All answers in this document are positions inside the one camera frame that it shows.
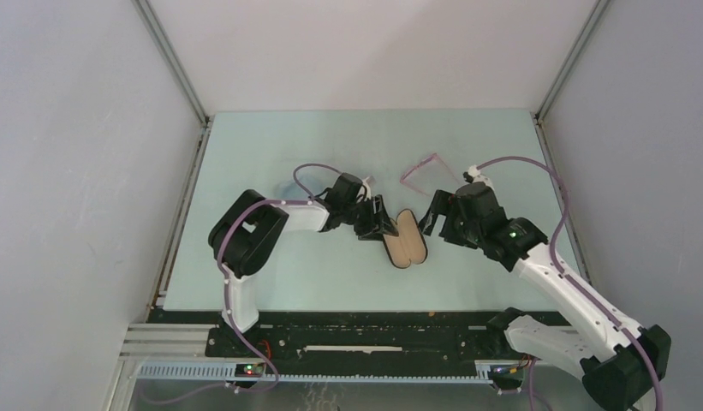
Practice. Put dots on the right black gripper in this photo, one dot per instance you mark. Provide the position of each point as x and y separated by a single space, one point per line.
443 203

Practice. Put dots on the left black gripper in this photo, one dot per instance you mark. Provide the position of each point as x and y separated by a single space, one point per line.
377 224

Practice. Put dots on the black glasses case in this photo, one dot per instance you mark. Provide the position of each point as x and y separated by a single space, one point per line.
408 247

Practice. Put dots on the light blue cleaning cloth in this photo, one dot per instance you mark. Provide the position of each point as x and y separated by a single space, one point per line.
290 190

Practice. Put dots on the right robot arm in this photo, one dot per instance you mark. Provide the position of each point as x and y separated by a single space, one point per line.
616 358

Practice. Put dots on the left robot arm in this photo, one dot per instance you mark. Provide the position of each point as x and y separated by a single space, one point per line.
244 238

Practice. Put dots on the pink transparent sunglasses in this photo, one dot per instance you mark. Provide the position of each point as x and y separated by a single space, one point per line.
429 175

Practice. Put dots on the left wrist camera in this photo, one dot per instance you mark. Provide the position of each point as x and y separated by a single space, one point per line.
366 189

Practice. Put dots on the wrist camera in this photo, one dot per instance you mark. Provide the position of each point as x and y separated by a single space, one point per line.
366 189
474 175

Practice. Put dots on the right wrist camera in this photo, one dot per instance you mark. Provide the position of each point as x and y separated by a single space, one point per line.
474 175

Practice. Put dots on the grey cable duct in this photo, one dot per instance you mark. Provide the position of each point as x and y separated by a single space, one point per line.
226 372

